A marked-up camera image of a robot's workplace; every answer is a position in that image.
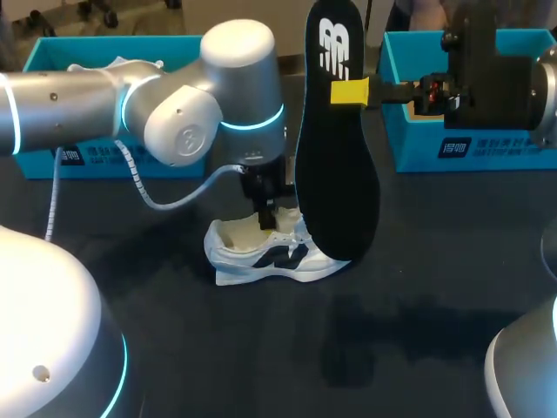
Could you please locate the black insole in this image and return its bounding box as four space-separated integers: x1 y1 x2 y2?
295 0 382 265

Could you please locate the white shoe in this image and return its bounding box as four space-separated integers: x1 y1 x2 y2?
204 206 352 287
66 55 165 74

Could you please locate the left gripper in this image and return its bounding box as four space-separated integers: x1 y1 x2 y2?
238 74 418 232

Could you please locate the teal box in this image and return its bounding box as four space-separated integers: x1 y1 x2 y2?
375 28 557 175
21 36 211 180

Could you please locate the white cable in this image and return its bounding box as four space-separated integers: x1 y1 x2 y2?
43 138 245 241

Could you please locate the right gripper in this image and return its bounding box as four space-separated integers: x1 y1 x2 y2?
412 0 544 131

